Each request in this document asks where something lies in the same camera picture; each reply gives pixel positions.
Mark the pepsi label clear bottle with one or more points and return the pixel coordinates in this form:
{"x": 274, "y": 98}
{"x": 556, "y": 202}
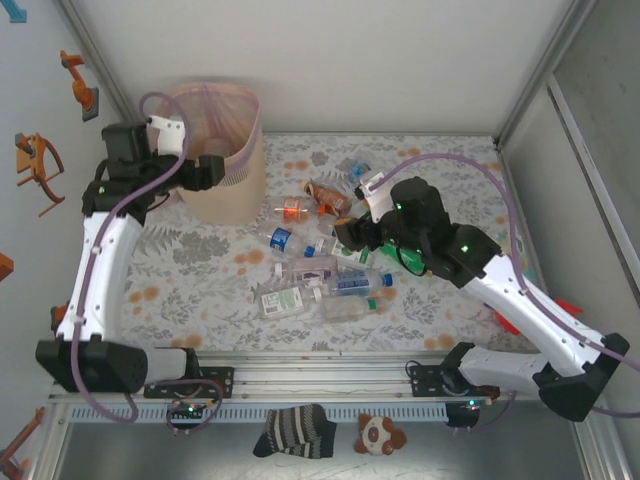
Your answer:
{"x": 327, "y": 227}

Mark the lime picture label bottle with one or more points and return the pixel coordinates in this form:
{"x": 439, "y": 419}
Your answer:
{"x": 357, "y": 256}

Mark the brown plastic bottle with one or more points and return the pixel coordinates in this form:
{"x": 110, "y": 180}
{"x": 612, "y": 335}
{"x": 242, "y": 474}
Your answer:
{"x": 330, "y": 196}

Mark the blue text label water bottle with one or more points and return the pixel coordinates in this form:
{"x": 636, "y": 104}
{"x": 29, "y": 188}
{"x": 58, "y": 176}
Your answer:
{"x": 352, "y": 284}

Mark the purple label clear bottle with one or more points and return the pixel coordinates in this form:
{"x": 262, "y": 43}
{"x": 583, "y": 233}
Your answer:
{"x": 310, "y": 272}

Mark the teal label clear bottle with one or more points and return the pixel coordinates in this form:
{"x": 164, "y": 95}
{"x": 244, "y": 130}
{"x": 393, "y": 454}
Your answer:
{"x": 360, "y": 170}

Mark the green plastic soda bottle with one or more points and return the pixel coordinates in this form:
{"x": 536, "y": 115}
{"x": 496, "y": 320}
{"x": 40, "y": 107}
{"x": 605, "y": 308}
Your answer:
{"x": 412, "y": 260}

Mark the clear bottle green cap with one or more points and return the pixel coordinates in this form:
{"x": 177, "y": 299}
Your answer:
{"x": 345, "y": 309}

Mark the green white label square bottle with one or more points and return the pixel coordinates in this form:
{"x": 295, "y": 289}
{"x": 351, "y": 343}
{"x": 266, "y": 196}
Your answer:
{"x": 280, "y": 300}

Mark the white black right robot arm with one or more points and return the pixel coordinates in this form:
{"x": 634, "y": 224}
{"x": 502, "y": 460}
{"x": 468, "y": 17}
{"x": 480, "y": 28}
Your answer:
{"x": 530, "y": 310}

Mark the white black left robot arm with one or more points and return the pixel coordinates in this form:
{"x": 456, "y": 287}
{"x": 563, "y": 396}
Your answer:
{"x": 100, "y": 265}

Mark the beige bin with pink bag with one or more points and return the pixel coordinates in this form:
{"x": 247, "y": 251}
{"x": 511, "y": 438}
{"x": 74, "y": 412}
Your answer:
{"x": 235, "y": 200}

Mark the orange label small bottle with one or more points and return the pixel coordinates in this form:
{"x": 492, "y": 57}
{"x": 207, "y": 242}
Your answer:
{"x": 291, "y": 209}

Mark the blue label bottle blue cap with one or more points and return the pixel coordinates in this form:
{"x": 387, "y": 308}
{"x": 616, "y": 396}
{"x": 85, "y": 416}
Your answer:
{"x": 281, "y": 239}

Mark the red plush toy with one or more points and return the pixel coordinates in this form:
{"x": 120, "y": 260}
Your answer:
{"x": 506, "y": 322}

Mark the striped black beige sock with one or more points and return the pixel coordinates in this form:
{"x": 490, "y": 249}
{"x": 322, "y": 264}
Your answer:
{"x": 295, "y": 430}

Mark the brown white plush toy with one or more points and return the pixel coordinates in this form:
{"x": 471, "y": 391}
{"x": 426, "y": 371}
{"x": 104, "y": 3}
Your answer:
{"x": 377, "y": 435}

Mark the small LED circuit board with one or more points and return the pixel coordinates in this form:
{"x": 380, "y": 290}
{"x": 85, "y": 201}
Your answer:
{"x": 470, "y": 405}
{"x": 190, "y": 410}

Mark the orange claw gripper wall sticker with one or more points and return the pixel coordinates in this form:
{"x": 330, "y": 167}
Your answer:
{"x": 35, "y": 162}

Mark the aluminium frame post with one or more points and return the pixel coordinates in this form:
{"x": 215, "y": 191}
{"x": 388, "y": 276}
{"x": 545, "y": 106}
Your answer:
{"x": 95, "y": 55}
{"x": 545, "y": 65}

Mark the aluminium rail frame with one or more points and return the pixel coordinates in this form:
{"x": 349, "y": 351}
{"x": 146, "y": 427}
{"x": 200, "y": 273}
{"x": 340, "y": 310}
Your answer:
{"x": 320, "y": 385}

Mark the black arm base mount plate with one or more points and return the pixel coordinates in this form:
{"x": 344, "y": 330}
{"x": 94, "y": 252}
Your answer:
{"x": 425, "y": 380}
{"x": 220, "y": 382}

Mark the orange box machine wall sticker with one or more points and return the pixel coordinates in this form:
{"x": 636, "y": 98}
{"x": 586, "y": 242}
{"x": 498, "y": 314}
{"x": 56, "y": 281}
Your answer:
{"x": 5, "y": 267}

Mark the blue wall sticker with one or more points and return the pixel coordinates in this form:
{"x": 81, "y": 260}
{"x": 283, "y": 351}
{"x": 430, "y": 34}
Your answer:
{"x": 17, "y": 11}

